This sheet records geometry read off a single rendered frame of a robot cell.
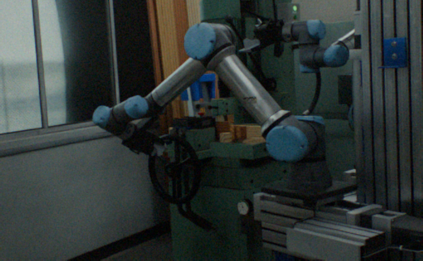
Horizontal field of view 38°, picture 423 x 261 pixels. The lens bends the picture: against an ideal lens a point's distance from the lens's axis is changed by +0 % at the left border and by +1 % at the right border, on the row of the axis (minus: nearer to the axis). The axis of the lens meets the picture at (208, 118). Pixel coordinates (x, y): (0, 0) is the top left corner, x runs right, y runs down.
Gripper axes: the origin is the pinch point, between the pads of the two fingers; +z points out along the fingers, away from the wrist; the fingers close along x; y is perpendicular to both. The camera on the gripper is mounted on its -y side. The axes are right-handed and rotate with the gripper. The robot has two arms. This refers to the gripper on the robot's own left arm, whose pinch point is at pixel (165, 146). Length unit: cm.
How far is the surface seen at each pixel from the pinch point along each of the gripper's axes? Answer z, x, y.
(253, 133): 33.8, 13.4, -20.4
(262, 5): 22, 8, -78
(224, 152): 23.4, 9.9, -7.4
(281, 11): 31, 11, -80
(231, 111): 29.9, 1.0, -29.1
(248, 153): 23.3, 22.7, -7.6
